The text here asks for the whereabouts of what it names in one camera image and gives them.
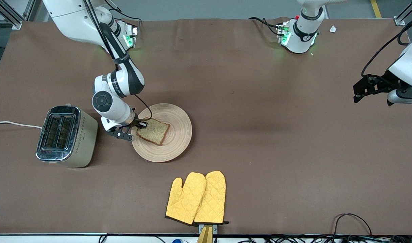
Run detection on brown bread slice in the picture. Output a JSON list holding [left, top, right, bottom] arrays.
[[136, 118, 171, 146]]

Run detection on round wooden plate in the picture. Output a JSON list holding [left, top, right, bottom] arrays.
[[131, 103, 193, 163]]

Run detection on cream and chrome toaster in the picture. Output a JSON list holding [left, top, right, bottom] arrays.
[[35, 104, 99, 168]]

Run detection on yellow floor tape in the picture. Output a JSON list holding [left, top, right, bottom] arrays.
[[370, 0, 383, 19]]

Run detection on yellow quilted oven mitt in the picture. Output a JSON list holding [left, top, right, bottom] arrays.
[[165, 172, 207, 225], [194, 170, 229, 225]]

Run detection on brown table cloth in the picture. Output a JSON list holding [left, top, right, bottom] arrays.
[[0, 18, 412, 235]]

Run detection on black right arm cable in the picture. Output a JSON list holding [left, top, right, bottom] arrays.
[[85, 0, 153, 122]]

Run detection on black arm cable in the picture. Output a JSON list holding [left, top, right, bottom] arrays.
[[360, 15, 412, 77], [85, 0, 153, 122]]

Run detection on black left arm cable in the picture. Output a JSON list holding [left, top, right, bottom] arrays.
[[360, 15, 412, 77]]

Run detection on aluminium frame profile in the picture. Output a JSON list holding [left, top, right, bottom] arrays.
[[393, 3, 412, 26], [0, 0, 36, 30]]

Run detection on white toaster power cord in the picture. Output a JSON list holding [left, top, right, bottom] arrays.
[[0, 120, 43, 130]]

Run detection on black right base cable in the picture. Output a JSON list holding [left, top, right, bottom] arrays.
[[105, 0, 142, 34]]

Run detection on black base cable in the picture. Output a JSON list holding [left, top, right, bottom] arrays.
[[249, 17, 281, 36], [105, 0, 142, 34]]

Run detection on wooden post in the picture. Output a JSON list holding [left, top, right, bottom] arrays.
[[196, 225, 214, 243]]

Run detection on black looped cable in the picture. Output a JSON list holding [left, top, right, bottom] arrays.
[[334, 213, 373, 237]]

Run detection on black left base cable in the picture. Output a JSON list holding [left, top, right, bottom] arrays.
[[249, 17, 281, 36]]

